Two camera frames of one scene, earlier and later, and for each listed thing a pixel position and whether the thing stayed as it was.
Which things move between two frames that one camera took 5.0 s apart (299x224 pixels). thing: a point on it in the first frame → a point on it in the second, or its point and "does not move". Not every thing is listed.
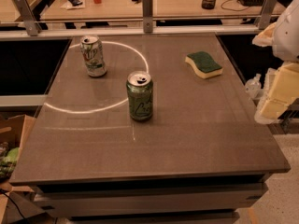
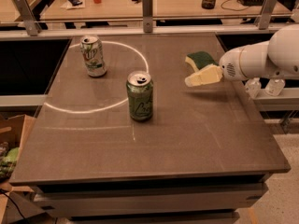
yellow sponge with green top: [204, 64] does not move
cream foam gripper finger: [282, 88] → [237, 63]
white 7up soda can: [92, 55] does not move
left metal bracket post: [31, 21] does not move
